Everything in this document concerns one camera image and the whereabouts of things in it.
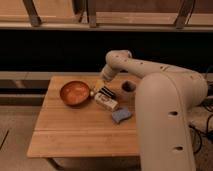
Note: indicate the wooden table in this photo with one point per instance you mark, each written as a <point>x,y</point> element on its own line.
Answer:
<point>86,131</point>

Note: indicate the blue sponge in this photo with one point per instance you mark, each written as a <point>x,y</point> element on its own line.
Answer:
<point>121,114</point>

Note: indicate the orange wooden bowl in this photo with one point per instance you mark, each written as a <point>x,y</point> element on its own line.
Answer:
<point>74,93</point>

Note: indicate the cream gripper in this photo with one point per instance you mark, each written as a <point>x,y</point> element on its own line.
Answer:
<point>107,74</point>

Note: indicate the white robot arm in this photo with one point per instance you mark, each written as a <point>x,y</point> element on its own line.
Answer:
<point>163,97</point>

